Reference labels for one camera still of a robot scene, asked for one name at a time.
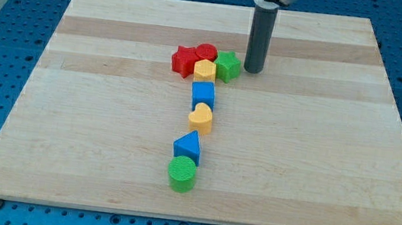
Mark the red circle block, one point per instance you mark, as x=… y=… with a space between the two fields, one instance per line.
x=206 y=51

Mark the green circle block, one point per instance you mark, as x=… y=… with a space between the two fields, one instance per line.
x=182 y=173

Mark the yellow heart block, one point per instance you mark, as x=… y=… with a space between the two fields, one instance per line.
x=200 y=119

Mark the blue square block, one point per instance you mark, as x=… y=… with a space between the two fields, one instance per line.
x=203 y=92

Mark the blue triangle block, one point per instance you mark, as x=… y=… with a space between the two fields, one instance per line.
x=188 y=146

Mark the yellow hexagon block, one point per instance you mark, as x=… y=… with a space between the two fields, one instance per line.
x=204 y=71

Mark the green star block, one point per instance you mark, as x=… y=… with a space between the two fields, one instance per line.
x=228 y=66

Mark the red star block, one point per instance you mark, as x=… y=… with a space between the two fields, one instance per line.
x=183 y=61

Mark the grey cylindrical pointer tool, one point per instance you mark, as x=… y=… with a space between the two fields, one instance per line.
x=263 y=23

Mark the light wooden board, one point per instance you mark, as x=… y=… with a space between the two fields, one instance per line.
x=314 y=139

